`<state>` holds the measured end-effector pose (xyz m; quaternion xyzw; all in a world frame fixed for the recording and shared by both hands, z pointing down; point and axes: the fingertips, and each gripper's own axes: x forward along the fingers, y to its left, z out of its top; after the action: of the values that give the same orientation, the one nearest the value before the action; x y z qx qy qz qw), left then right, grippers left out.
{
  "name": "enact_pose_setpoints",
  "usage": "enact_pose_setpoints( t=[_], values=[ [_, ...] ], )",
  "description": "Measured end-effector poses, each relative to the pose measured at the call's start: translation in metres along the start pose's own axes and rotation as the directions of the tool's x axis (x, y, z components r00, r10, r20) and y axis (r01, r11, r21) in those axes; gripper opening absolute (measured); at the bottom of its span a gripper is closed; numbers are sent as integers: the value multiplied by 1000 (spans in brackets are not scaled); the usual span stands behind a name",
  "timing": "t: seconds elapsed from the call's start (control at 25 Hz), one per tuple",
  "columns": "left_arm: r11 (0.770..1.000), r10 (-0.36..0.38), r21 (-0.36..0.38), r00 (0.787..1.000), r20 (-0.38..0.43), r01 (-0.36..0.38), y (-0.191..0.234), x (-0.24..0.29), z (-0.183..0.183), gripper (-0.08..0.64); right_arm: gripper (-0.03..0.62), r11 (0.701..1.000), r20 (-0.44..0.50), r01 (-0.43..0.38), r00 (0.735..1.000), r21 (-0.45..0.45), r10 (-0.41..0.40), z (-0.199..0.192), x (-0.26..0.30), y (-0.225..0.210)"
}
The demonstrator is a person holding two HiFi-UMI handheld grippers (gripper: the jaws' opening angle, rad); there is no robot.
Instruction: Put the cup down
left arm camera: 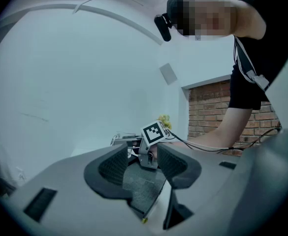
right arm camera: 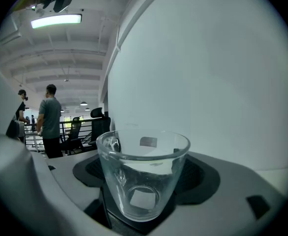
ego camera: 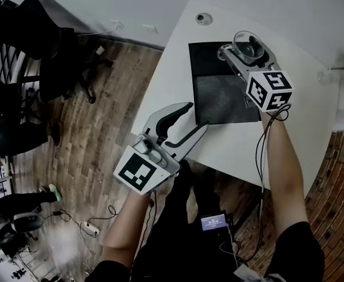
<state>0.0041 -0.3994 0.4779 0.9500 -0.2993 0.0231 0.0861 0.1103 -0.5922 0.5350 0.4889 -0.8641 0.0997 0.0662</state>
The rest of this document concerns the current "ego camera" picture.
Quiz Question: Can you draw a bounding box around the black thin cable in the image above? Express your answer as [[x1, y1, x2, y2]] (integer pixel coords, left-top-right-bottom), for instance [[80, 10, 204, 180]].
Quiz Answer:
[[218, 103, 292, 264], [139, 189, 158, 246]]

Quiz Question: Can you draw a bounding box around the white power cable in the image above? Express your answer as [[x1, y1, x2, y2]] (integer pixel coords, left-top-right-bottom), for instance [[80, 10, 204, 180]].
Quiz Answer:
[[77, 230, 93, 276]]

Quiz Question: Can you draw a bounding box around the black floor cable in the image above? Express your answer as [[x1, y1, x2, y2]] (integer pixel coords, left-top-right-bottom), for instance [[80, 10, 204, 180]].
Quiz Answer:
[[52, 206, 118, 231]]

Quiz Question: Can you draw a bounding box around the small black screen device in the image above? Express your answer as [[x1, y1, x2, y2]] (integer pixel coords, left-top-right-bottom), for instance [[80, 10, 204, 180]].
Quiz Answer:
[[201, 213, 228, 232]]

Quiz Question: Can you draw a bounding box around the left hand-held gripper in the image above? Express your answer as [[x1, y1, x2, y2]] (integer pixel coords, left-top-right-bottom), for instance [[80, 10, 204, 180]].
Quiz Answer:
[[113, 101, 210, 196]]

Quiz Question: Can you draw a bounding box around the person's right forearm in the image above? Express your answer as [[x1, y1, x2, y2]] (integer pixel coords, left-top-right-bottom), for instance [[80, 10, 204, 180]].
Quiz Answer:
[[261, 110, 309, 237]]

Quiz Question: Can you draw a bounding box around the round grey cable grommet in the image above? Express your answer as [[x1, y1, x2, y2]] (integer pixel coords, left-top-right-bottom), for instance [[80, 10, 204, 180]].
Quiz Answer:
[[195, 12, 213, 26]]

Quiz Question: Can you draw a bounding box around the white cloth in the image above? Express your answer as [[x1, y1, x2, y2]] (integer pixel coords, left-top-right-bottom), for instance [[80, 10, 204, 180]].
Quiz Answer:
[[233, 263, 287, 282]]

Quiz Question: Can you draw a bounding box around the person's black clothing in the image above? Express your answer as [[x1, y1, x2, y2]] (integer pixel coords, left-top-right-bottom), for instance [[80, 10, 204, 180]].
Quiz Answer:
[[85, 160, 325, 282]]

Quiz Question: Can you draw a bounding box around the white table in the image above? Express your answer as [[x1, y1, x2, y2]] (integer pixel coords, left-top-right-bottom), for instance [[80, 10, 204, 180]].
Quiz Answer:
[[130, 0, 342, 190]]

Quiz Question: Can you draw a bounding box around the black tray box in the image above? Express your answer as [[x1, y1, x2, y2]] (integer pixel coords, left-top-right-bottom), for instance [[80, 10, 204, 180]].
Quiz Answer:
[[188, 41, 262, 126]]

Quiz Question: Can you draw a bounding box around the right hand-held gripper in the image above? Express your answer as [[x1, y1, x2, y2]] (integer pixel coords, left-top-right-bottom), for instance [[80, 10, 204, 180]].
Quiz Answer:
[[218, 35, 294, 113]]

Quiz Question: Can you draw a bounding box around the black round seat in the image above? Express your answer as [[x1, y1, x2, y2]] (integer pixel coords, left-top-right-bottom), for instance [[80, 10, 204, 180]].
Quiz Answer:
[[12, 213, 44, 234]]

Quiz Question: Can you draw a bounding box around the clear glass cup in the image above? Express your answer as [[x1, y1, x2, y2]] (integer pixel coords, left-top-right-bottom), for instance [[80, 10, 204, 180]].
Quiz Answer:
[[232, 30, 265, 66]]

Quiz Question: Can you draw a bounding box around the white power strip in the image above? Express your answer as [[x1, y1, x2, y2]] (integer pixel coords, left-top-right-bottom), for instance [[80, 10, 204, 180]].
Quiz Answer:
[[79, 220, 101, 236]]

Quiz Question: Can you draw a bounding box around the person's left forearm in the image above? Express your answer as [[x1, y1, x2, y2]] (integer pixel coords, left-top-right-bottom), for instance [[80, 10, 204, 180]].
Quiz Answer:
[[101, 186, 158, 271]]

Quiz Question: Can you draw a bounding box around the black office chair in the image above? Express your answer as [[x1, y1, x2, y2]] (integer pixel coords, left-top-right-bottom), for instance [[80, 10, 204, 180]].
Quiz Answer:
[[0, 0, 113, 105]]

